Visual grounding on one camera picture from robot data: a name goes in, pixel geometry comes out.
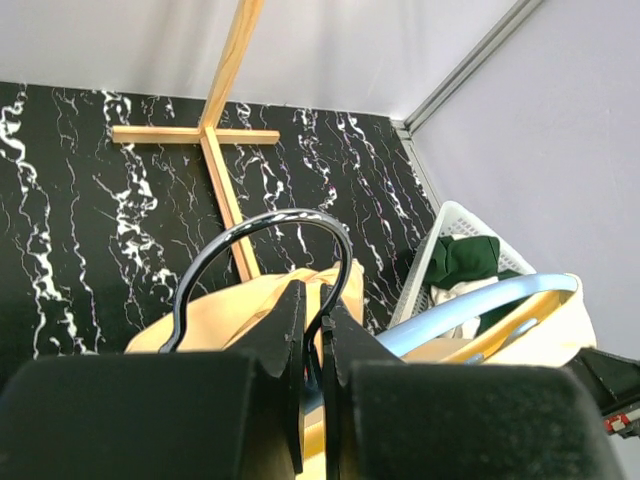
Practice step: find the white plastic basket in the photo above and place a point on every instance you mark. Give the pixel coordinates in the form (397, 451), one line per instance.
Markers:
(451, 219)

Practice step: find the black marbled mat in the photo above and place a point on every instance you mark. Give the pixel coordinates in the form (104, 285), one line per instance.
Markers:
(95, 236)

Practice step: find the green and white t shirt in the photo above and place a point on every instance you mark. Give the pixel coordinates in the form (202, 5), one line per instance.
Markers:
(461, 265)

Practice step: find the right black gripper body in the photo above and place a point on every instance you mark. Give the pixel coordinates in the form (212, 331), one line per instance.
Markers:
(613, 381)

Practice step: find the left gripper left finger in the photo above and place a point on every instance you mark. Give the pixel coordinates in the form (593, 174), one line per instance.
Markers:
(150, 415)

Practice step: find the wooden hanger stand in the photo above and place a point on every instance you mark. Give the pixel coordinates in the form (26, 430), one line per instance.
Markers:
(207, 133)

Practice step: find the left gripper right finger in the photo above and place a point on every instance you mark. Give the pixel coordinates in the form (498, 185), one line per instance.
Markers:
(491, 385)

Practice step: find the cream yellow t shirt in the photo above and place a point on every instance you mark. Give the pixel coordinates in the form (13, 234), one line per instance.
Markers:
(220, 319)

